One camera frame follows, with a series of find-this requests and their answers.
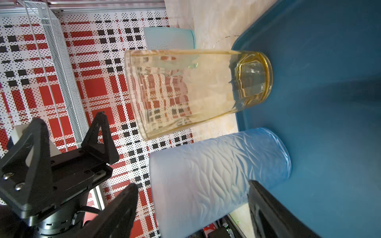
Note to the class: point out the teal plastic tray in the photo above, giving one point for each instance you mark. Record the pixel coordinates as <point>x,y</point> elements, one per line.
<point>325,105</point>

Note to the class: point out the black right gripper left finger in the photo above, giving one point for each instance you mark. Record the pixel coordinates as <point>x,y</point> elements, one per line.
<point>117,219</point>

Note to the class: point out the mint green frosted cup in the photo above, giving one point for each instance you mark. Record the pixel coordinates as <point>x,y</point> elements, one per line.
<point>166,38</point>

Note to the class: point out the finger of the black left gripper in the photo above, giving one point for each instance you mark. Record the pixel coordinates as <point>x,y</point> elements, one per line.
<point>98,140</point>
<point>29,157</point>

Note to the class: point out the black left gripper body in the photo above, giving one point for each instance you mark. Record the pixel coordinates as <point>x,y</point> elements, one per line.
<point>51,205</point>

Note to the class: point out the amber tall glass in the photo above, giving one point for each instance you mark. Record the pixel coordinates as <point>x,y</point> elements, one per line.
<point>174,90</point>

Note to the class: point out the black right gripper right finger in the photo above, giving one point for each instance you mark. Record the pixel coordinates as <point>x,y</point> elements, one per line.
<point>271,219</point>

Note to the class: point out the blue grey frosted cup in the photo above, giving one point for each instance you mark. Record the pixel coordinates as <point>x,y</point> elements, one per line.
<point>193,185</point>

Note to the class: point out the white wire mesh basket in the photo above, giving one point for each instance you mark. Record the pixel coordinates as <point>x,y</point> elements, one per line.
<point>63,68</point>

